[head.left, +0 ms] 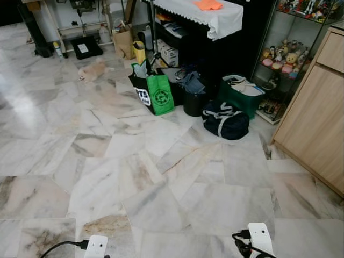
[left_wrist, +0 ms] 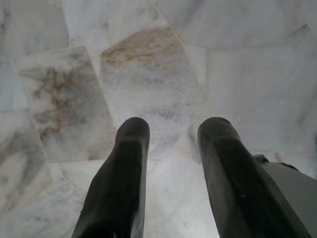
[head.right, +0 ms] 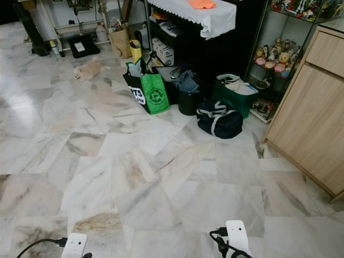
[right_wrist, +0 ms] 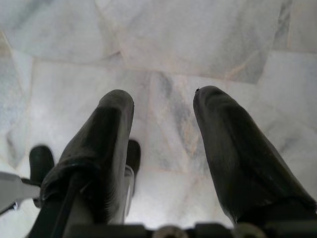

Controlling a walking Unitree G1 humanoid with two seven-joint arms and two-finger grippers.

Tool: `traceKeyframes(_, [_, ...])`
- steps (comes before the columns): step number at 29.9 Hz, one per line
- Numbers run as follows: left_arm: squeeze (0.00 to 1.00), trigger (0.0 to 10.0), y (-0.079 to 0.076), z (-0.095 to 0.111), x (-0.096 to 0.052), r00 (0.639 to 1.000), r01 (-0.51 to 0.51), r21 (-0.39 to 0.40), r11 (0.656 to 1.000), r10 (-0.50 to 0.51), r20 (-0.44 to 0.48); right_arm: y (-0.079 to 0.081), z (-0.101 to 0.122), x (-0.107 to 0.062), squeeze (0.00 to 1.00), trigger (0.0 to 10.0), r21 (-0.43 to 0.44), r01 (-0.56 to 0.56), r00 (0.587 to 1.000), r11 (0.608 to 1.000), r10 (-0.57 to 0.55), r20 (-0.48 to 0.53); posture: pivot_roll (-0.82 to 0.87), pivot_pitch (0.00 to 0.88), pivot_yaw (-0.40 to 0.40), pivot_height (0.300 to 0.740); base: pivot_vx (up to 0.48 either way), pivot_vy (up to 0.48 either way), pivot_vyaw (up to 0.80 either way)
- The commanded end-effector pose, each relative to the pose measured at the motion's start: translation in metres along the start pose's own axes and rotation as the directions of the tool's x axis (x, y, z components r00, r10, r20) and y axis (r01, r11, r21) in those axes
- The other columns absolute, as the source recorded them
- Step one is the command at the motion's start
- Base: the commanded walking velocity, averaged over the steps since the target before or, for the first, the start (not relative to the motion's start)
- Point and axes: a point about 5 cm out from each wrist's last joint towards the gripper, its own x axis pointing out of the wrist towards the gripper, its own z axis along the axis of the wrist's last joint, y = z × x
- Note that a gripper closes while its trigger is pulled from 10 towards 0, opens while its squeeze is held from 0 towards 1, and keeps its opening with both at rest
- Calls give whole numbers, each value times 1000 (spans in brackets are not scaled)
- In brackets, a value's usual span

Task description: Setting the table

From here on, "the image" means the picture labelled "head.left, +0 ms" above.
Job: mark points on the light wooden cabinet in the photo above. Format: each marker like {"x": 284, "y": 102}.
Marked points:
{"x": 314, "y": 107}

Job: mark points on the glass display shelf with toys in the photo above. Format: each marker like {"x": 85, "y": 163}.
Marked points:
{"x": 285, "y": 56}

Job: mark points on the dark green tote bag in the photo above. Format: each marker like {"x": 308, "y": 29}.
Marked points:
{"x": 242, "y": 101}

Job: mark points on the navy duffel bag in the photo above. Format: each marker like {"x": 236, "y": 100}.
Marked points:
{"x": 226, "y": 122}

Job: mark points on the black table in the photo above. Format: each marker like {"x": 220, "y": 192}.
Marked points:
{"x": 231, "y": 56}

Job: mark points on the black round bin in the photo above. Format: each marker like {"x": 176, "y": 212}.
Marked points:
{"x": 193, "y": 105}

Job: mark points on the blue denim garment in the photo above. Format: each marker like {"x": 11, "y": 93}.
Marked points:
{"x": 191, "y": 83}

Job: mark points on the white tablecloth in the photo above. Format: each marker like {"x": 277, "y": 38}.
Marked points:
{"x": 217, "y": 20}

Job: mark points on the orange cloth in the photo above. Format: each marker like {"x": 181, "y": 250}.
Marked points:
{"x": 208, "y": 4}

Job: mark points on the green shopping bag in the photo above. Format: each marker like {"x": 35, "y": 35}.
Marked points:
{"x": 160, "y": 95}

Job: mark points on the white cardboard box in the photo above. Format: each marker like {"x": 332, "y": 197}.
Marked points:
{"x": 167, "y": 54}

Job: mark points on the black bag with white print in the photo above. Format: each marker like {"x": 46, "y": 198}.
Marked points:
{"x": 140, "y": 94}

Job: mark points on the yellow container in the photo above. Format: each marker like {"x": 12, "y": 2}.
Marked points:
{"x": 140, "y": 52}

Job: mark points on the brown paper bag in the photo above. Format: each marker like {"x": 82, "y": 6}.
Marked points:
{"x": 123, "y": 44}

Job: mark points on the small beige dog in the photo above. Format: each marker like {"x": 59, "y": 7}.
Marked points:
{"x": 91, "y": 71}

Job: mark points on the black floor scale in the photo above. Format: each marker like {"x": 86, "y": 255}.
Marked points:
{"x": 86, "y": 47}

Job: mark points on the small spray bottle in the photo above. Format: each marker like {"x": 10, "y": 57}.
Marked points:
{"x": 56, "y": 49}

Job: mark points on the black slanted stand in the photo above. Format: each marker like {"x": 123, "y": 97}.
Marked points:
{"x": 35, "y": 32}

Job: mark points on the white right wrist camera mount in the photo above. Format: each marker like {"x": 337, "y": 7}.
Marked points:
{"x": 261, "y": 237}

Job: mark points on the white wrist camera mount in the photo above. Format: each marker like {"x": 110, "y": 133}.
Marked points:
{"x": 97, "y": 247}
{"x": 261, "y": 237}

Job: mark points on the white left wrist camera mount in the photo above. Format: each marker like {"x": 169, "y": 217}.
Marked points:
{"x": 97, "y": 247}

